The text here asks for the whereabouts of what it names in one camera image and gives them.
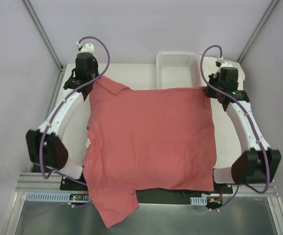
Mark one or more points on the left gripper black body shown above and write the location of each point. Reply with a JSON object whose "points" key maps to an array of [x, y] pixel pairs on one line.
{"points": [[92, 80]]}

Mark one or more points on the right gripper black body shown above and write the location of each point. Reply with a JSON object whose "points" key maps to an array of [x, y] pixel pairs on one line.
{"points": [[211, 90]]}

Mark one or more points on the salmon pink t shirt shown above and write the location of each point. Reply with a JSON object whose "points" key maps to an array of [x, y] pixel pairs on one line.
{"points": [[145, 139]]}

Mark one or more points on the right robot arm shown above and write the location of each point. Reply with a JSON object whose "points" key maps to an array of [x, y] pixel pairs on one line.
{"points": [[258, 162]]}

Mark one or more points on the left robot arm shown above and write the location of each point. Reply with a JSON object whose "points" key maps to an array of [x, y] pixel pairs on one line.
{"points": [[45, 146]]}

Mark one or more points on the folded cream t shirt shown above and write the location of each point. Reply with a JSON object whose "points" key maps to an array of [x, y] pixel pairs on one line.
{"points": [[209, 67]]}

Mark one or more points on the white perforated plastic basket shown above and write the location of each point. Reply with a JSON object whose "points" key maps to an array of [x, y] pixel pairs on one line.
{"points": [[177, 69]]}

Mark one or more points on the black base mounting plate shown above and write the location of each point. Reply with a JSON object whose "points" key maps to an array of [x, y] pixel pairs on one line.
{"points": [[154, 196]]}

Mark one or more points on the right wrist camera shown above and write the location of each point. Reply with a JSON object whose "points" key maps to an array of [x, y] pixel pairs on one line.
{"points": [[221, 63]]}

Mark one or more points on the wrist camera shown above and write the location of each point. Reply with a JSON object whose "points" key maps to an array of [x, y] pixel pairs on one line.
{"points": [[221, 63], [86, 48]]}

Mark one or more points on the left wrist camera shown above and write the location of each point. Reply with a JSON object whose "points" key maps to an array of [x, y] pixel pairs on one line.
{"points": [[86, 48]]}

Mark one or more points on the left side aluminium rail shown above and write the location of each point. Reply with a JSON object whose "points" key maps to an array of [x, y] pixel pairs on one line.
{"points": [[34, 137]]}

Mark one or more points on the aluminium rail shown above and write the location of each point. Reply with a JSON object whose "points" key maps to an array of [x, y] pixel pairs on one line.
{"points": [[31, 182], [34, 137]]}

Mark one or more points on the left aluminium frame post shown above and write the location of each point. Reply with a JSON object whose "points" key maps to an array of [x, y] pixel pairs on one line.
{"points": [[42, 33]]}

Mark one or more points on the aluminium frame post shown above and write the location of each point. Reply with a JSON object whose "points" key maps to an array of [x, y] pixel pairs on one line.
{"points": [[260, 25], [42, 33]]}

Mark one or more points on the right aluminium frame post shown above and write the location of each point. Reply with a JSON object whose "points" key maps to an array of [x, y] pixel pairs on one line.
{"points": [[260, 25]]}

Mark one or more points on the right white cable duct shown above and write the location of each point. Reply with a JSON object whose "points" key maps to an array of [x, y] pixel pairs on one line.
{"points": [[199, 201]]}

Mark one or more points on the white cable duct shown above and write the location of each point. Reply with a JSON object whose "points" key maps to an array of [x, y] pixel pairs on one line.
{"points": [[57, 197], [199, 201]]}

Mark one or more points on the front aluminium rail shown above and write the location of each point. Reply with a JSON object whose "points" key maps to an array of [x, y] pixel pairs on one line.
{"points": [[31, 182]]}

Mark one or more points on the left white cable duct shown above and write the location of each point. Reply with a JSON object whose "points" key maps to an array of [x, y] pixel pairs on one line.
{"points": [[57, 197]]}

